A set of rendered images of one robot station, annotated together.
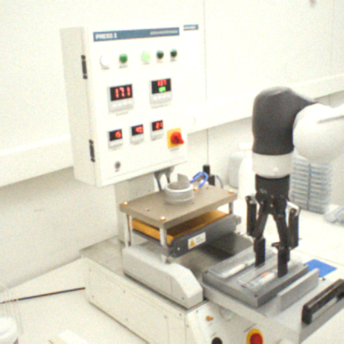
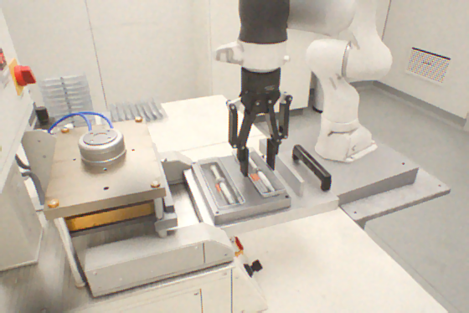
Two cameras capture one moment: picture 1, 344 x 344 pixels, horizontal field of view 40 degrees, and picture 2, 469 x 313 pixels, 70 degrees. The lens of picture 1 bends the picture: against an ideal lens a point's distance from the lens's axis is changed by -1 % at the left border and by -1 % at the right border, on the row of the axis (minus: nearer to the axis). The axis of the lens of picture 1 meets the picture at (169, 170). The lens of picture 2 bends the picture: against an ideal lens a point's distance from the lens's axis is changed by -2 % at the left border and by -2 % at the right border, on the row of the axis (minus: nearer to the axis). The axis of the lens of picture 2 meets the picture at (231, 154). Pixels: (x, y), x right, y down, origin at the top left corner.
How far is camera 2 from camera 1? 0.88 m
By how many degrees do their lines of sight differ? 62
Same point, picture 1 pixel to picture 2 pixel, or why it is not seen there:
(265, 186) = (272, 81)
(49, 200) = not seen: outside the picture
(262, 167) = (274, 59)
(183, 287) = (223, 243)
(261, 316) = (301, 210)
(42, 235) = not seen: outside the picture
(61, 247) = not seen: outside the picture
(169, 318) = (203, 289)
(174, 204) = (119, 162)
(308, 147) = (347, 17)
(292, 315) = (312, 192)
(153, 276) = (166, 264)
